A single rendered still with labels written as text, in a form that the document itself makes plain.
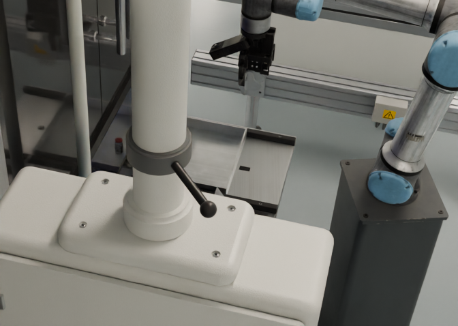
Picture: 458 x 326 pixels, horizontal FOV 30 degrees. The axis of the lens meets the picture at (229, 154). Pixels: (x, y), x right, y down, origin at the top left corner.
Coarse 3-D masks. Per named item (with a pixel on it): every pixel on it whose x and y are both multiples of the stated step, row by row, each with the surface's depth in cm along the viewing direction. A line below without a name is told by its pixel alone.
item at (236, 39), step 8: (224, 40) 220; (232, 40) 217; (240, 40) 215; (248, 40) 215; (216, 48) 218; (224, 48) 217; (232, 48) 216; (240, 48) 215; (216, 56) 219; (224, 56) 218
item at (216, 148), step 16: (192, 128) 247; (208, 128) 246; (224, 128) 244; (240, 128) 243; (192, 144) 241; (208, 144) 242; (224, 144) 242; (240, 144) 238; (192, 160) 236; (208, 160) 237; (224, 160) 237; (128, 176) 229; (192, 176) 231; (208, 176) 232; (224, 176) 232; (224, 192) 225
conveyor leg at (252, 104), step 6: (252, 96) 336; (252, 102) 338; (258, 102) 340; (246, 108) 343; (252, 108) 340; (246, 114) 344; (252, 114) 342; (246, 120) 346; (252, 120) 344; (246, 126) 347; (252, 126) 347
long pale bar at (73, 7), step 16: (80, 0) 140; (80, 16) 141; (80, 32) 143; (80, 48) 145; (80, 64) 147; (80, 80) 149; (80, 96) 152; (80, 112) 154; (80, 128) 156; (80, 144) 159; (80, 160) 162; (80, 176) 164
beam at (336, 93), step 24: (192, 72) 335; (216, 72) 331; (288, 72) 327; (312, 72) 329; (264, 96) 333; (288, 96) 331; (312, 96) 328; (336, 96) 326; (360, 96) 323; (384, 96) 321; (408, 96) 321; (456, 96) 323; (456, 120) 320
